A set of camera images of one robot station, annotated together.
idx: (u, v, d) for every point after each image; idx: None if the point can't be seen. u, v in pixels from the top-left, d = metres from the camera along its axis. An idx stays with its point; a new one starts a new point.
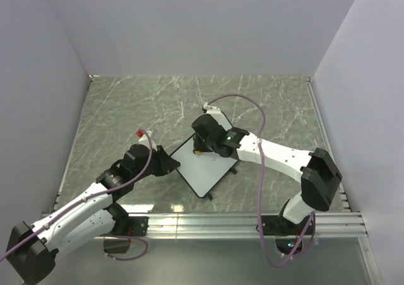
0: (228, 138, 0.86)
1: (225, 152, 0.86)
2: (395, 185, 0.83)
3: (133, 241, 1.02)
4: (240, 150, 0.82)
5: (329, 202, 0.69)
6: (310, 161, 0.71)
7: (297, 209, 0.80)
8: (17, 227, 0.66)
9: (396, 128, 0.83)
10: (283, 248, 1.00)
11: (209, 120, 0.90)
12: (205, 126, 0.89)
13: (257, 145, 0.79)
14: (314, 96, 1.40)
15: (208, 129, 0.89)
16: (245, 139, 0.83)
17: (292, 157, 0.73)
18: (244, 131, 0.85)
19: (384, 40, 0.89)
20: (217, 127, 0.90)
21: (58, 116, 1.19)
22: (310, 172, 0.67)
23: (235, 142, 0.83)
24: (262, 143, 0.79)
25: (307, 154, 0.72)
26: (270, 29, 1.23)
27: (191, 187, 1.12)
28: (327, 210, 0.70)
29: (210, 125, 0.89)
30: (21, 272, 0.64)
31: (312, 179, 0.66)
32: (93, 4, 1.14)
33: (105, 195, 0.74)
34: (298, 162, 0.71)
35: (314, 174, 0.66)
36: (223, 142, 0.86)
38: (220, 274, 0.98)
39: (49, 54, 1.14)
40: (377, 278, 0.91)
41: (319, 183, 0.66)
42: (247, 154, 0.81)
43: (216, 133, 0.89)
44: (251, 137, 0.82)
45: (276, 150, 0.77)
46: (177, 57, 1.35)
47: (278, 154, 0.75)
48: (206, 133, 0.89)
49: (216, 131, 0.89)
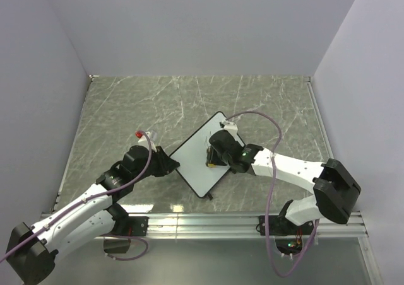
0: (244, 154, 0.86)
1: (241, 169, 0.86)
2: (395, 185, 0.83)
3: (133, 241, 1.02)
4: (254, 165, 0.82)
5: (348, 214, 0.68)
6: (323, 171, 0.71)
7: (302, 212, 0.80)
8: (17, 228, 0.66)
9: (396, 128, 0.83)
10: (283, 248, 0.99)
11: (225, 137, 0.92)
12: (222, 142, 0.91)
13: (270, 159, 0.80)
14: (313, 96, 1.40)
15: (225, 145, 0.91)
16: (259, 153, 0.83)
17: (304, 169, 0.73)
18: (259, 147, 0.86)
19: (384, 40, 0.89)
20: (233, 143, 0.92)
21: (58, 116, 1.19)
22: (322, 183, 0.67)
23: (250, 157, 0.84)
24: (275, 157, 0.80)
25: (320, 165, 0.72)
26: (270, 29, 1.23)
27: (191, 187, 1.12)
28: (346, 222, 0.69)
29: (227, 142, 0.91)
30: (21, 273, 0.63)
31: (326, 190, 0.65)
32: (93, 4, 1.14)
33: (105, 197, 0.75)
34: (312, 174, 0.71)
35: (327, 185, 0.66)
36: (239, 158, 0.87)
38: (220, 274, 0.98)
39: (49, 54, 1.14)
40: (377, 278, 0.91)
41: (333, 193, 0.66)
42: (262, 169, 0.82)
43: (232, 149, 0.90)
44: (266, 152, 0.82)
45: (289, 162, 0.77)
46: (177, 57, 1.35)
47: (290, 168, 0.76)
48: (223, 149, 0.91)
49: (233, 147, 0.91)
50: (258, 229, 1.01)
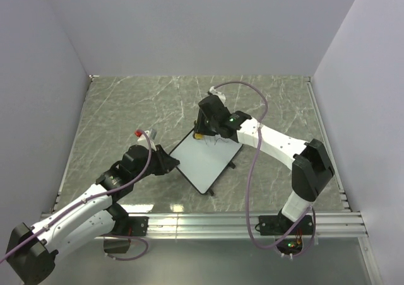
0: (231, 120, 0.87)
1: (225, 133, 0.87)
2: (395, 185, 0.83)
3: (133, 241, 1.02)
4: (239, 132, 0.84)
5: (315, 191, 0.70)
6: (304, 149, 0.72)
7: (293, 203, 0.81)
8: (17, 228, 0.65)
9: (396, 127, 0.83)
10: (283, 248, 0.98)
11: (214, 100, 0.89)
12: (211, 106, 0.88)
13: (256, 130, 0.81)
14: (313, 96, 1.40)
15: (213, 109, 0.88)
16: (247, 122, 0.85)
17: (288, 144, 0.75)
18: (247, 116, 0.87)
19: (384, 40, 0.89)
20: (221, 108, 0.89)
21: (58, 116, 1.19)
22: (302, 160, 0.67)
23: (237, 124, 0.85)
24: (262, 128, 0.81)
25: (303, 143, 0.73)
26: (271, 29, 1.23)
27: (195, 186, 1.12)
28: (312, 198, 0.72)
29: (216, 106, 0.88)
30: (21, 273, 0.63)
31: (303, 167, 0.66)
32: (94, 4, 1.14)
33: (105, 197, 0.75)
34: (293, 150, 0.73)
35: (306, 162, 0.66)
36: (225, 123, 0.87)
38: (219, 273, 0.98)
39: (49, 53, 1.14)
40: (377, 278, 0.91)
41: (309, 173, 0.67)
42: (247, 137, 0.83)
43: (220, 115, 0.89)
44: (252, 121, 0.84)
45: (273, 135, 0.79)
46: (177, 56, 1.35)
47: (274, 140, 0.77)
48: (211, 112, 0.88)
49: (220, 111, 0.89)
50: (257, 229, 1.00)
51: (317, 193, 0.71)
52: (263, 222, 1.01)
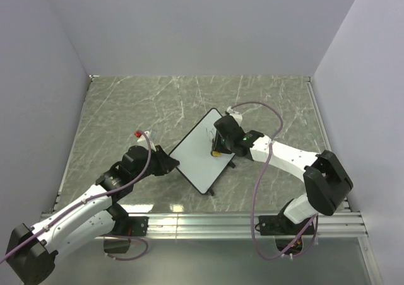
0: (245, 139, 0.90)
1: (240, 152, 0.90)
2: (395, 185, 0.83)
3: (133, 241, 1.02)
4: (252, 150, 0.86)
5: (333, 205, 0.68)
6: (315, 161, 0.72)
7: (300, 209, 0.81)
8: (17, 229, 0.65)
9: (396, 128, 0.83)
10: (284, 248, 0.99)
11: (229, 120, 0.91)
12: (225, 126, 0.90)
13: (267, 145, 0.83)
14: (313, 96, 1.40)
15: (228, 129, 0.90)
16: (259, 140, 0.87)
17: (299, 157, 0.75)
18: (261, 134, 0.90)
19: (385, 40, 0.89)
20: (237, 128, 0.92)
21: (58, 116, 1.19)
22: (312, 171, 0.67)
23: (250, 143, 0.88)
24: (273, 144, 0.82)
25: (314, 155, 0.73)
26: (270, 29, 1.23)
27: (195, 187, 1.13)
28: (331, 213, 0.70)
29: (230, 126, 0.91)
30: (21, 273, 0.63)
31: (315, 177, 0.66)
32: (94, 5, 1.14)
33: (105, 197, 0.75)
34: (305, 162, 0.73)
35: (317, 173, 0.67)
36: (239, 142, 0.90)
38: (219, 273, 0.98)
39: (49, 53, 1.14)
40: (377, 278, 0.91)
41: (322, 183, 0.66)
42: (259, 154, 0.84)
43: (234, 133, 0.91)
44: (264, 138, 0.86)
45: (285, 150, 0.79)
46: (177, 56, 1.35)
47: (285, 155, 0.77)
48: (225, 132, 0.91)
49: (235, 131, 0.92)
50: (257, 229, 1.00)
51: (336, 207, 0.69)
52: (263, 222, 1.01)
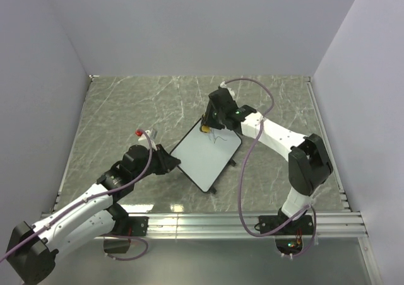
0: (238, 113, 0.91)
1: (230, 125, 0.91)
2: (395, 185, 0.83)
3: (133, 241, 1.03)
4: (243, 124, 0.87)
5: (310, 185, 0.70)
6: (302, 142, 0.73)
7: (292, 201, 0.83)
8: (17, 227, 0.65)
9: (397, 127, 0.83)
10: (283, 248, 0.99)
11: (224, 93, 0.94)
12: (219, 98, 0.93)
13: (259, 122, 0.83)
14: (313, 96, 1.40)
15: (222, 101, 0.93)
16: (251, 115, 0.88)
17: (287, 137, 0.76)
18: (253, 110, 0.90)
19: (385, 39, 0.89)
20: (230, 101, 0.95)
21: (58, 116, 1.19)
22: (297, 151, 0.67)
23: (242, 116, 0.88)
24: (265, 121, 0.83)
25: (302, 137, 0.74)
26: (271, 29, 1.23)
27: (199, 187, 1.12)
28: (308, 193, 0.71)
29: (225, 98, 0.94)
30: (21, 272, 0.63)
31: (299, 157, 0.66)
32: (94, 4, 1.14)
33: (106, 197, 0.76)
34: (291, 142, 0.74)
35: (302, 154, 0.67)
36: (231, 115, 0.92)
38: (219, 274, 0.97)
39: (49, 53, 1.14)
40: (377, 278, 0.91)
41: (305, 164, 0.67)
42: (249, 130, 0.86)
43: (228, 106, 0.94)
44: (257, 114, 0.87)
45: (275, 128, 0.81)
46: (177, 56, 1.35)
47: (274, 132, 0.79)
48: (219, 104, 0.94)
49: (229, 104, 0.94)
50: (257, 228, 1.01)
51: (313, 188, 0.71)
52: (263, 222, 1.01)
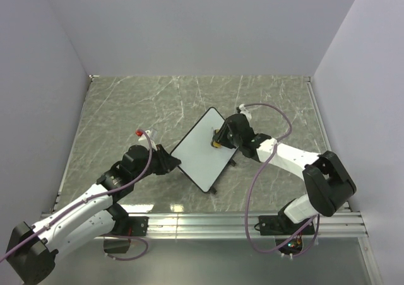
0: (254, 140, 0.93)
1: (247, 153, 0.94)
2: (395, 185, 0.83)
3: (132, 241, 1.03)
4: (259, 151, 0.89)
5: (333, 205, 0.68)
6: (317, 160, 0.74)
7: (300, 209, 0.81)
8: (17, 227, 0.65)
9: (397, 128, 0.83)
10: (283, 248, 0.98)
11: (242, 120, 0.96)
12: (237, 125, 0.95)
13: (273, 146, 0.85)
14: (313, 96, 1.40)
15: (240, 128, 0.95)
16: (266, 141, 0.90)
17: (300, 157, 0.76)
18: (268, 137, 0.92)
19: (385, 40, 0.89)
20: (248, 128, 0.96)
21: (58, 116, 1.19)
22: (312, 169, 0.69)
23: (257, 144, 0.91)
24: (278, 144, 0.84)
25: (316, 156, 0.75)
26: (270, 30, 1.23)
27: (199, 187, 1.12)
28: (332, 214, 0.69)
29: (242, 125, 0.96)
30: (21, 272, 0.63)
31: (313, 174, 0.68)
32: (94, 4, 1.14)
33: (105, 197, 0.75)
34: (305, 161, 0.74)
35: (316, 171, 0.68)
36: (248, 143, 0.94)
38: (219, 274, 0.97)
39: (49, 53, 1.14)
40: (377, 278, 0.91)
41: (320, 180, 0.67)
42: (264, 154, 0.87)
43: (245, 133, 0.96)
44: (271, 139, 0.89)
45: (288, 150, 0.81)
46: (177, 56, 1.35)
47: (288, 154, 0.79)
48: (236, 130, 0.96)
49: (246, 131, 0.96)
50: (257, 228, 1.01)
51: (336, 208, 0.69)
52: (263, 222, 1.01)
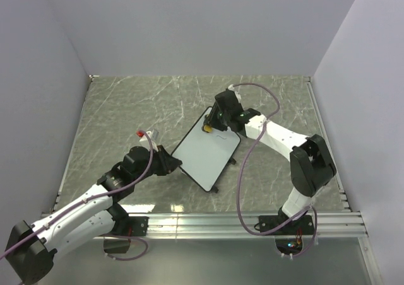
0: (242, 115, 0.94)
1: (235, 127, 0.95)
2: (394, 184, 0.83)
3: (133, 241, 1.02)
4: (247, 126, 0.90)
5: (314, 186, 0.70)
6: (304, 143, 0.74)
7: (293, 201, 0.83)
8: (17, 226, 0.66)
9: (397, 127, 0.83)
10: (283, 248, 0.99)
11: (230, 95, 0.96)
12: (225, 100, 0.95)
13: (262, 124, 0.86)
14: (313, 96, 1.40)
15: (228, 103, 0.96)
16: (255, 118, 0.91)
17: (289, 137, 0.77)
18: (257, 113, 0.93)
19: (385, 39, 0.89)
20: (237, 104, 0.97)
21: (58, 116, 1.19)
22: (299, 151, 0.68)
23: (246, 119, 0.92)
24: (268, 123, 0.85)
25: (305, 139, 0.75)
26: (270, 30, 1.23)
27: (200, 186, 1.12)
28: (311, 194, 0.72)
29: (231, 100, 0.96)
30: (20, 270, 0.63)
31: (301, 157, 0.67)
32: (94, 4, 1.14)
33: (105, 197, 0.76)
34: (293, 142, 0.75)
35: (303, 154, 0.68)
36: (236, 118, 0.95)
38: (219, 274, 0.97)
39: (49, 52, 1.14)
40: (377, 278, 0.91)
41: (307, 164, 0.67)
42: (253, 131, 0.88)
43: (233, 108, 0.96)
44: (260, 116, 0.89)
45: (278, 130, 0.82)
46: (177, 56, 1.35)
47: (277, 134, 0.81)
48: (225, 105, 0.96)
49: (235, 107, 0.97)
50: (257, 227, 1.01)
51: (315, 189, 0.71)
52: (263, 222, 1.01)
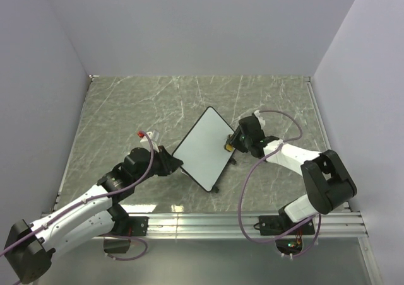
0: (262, 141, 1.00)
1: (255, 153, 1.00)
2: (394, 185, 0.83)
3: (132, 241, 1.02)
4: (266, 149, 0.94)
5: (330, 202, 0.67)
6: (317, 158, 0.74)
7: (299, 207, 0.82)
8: (16, 225, 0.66)
9: (397, 128, 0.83)
10: (283, 248, 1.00)
11: (254, 122, 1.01)
12: (249, 125, 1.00)
13: (278, 145, 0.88)
14: (313, 96, 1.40)
15: (250, 130, 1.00)
16: (274, 142, 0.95)
17: (302, 154, 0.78)
18: (276, 138, 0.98)
19: (385, 40, 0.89)
20: (258, 130, 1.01)
21: (58, 116, 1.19)
22: (310, 164, 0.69)
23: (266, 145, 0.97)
24: (285, 145, 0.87)
25: (318, 154, 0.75)
26: (270, 30, 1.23)
27: (200, 185, 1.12)
28: (328, 212, 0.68)
29: (253, 127, 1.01)
30: (17, 269, 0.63)
31: (312, 169, 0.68)
32: (94, 4, 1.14)
33: (105, 198, 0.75)
34: (305, 158, 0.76)
35: (314, 166, 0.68)
36: (257, 144, 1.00)
38: (219, 274, 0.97)
39: (49, 53, 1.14)
40: (377, 278, 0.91)
41: (317, 176, 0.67)
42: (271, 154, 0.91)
43: (255, 134, 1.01)
44: (278, 140, 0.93)
45: (293, 149, 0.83)
46: (177, 56, 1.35)
47: (291, 152, 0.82)
48: (247, 131, 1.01)
49: (257, 133, 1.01)
50: (257, 227, 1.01)
51: (333, 206, 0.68)
52: (263, 222, 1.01)
